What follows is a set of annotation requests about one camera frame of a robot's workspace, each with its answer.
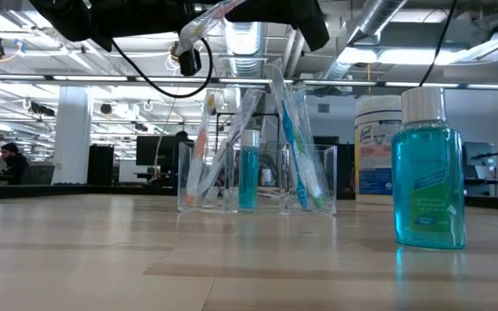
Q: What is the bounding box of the white square pillar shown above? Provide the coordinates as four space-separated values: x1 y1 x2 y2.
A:
52 85 93 186

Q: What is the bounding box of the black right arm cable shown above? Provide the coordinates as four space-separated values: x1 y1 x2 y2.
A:
418 0 458 87

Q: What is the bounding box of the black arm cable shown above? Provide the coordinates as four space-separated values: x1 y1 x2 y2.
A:
418 0 458 87
111 37 214 99

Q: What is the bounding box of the silver ventilation duct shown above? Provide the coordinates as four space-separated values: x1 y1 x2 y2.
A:
222 21 270 79

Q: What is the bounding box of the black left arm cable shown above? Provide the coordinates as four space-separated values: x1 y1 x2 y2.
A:
111 37 214 99

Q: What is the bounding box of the small teal mouthwash bottle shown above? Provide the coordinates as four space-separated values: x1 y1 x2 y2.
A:
238 129 262 212

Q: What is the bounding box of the clear acrylic organizer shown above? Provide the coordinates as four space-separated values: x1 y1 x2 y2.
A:
177 142 337 216

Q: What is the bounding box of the toothbrushes compartment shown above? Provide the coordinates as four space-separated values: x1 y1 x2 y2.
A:
195 88 264 204

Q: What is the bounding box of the grey monitor screen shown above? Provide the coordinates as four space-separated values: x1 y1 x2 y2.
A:
463 141 497 196

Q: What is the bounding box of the white yellow Lysol wipes canister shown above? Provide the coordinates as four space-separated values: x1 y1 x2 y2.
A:
354 94 404 205

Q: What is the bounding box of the black monitor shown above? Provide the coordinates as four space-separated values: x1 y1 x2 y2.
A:
135 135 188 168

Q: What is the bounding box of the large teal mouthwash bottle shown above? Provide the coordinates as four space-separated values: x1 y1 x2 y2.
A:
391 86 467 251

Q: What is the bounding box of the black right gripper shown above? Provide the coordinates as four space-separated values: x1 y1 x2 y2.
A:
226 0 330 52

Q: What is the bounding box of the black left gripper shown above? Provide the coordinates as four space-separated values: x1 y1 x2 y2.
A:
71 0 203 77

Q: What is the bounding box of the blue toothbrush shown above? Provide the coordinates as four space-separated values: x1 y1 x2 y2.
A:
265 63 310 210

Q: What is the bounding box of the overhead frame light bar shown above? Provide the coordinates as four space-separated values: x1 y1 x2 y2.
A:
0 73 498 90

